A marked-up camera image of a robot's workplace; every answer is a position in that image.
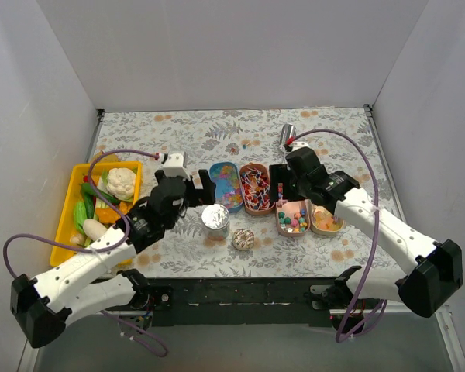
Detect clear glass jar lid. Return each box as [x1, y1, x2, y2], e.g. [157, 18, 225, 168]
[201, 204, 229, 230]

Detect blue candy tray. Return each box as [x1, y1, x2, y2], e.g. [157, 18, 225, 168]
[209, 162, 243, 213]

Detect pink lollipop tray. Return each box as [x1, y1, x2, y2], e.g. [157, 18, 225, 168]
[239, 163, 274, 216]

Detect clear glass jar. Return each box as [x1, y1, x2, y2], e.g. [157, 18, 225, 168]
[203, 225, 230, 241]

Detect beige gummy candy tray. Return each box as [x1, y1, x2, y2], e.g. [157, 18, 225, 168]
[310, 205, 344, 236]

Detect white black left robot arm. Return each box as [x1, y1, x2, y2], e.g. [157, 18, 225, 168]
[11, 169, 215, 348]

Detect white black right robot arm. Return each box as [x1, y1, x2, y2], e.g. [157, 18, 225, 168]
[269, 146, 463, 318]

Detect white toy vegetable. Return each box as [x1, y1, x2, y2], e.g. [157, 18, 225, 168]
[106, 168, 136, 201]

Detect orange toy carrot slices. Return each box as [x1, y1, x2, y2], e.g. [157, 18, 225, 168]
[95, 208, 129, 225]

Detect floral patterned table mat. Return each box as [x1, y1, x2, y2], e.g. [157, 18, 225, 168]
[95, 108, 399, 277]

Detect small donut decorated tin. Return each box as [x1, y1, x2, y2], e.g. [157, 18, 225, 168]
[232, 229, 255, 251]

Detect green toy vegetables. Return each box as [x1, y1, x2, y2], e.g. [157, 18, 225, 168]
[71, 183, 110, 248]

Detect yellow plastic bin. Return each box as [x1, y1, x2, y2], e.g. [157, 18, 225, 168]
[55, 161, 142, 246]

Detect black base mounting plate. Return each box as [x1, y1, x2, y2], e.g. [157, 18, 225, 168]
[104, 277, 431, 327]

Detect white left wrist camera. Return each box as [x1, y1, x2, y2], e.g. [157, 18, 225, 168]
[162, 152, 191, 181]

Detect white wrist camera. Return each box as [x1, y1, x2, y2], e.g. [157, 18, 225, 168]
[290, 141, 310, 151]
[162, 152, 191, 181]

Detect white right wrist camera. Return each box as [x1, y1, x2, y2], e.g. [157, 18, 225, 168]
[290, 141, 310, 151]

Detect aluminium frame rail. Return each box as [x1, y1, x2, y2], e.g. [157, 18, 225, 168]
[15, 281, 465, 372]

